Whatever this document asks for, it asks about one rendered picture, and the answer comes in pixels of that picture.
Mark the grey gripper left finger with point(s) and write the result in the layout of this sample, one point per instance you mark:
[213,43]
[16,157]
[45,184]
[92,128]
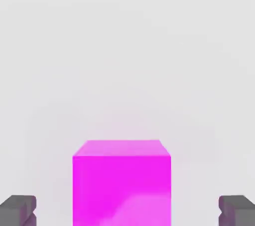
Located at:
[14,211]

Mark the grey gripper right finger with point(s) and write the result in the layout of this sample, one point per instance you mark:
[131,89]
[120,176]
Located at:
[240,211]

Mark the small magenta cube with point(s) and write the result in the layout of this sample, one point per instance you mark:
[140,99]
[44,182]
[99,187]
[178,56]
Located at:
[121,186]

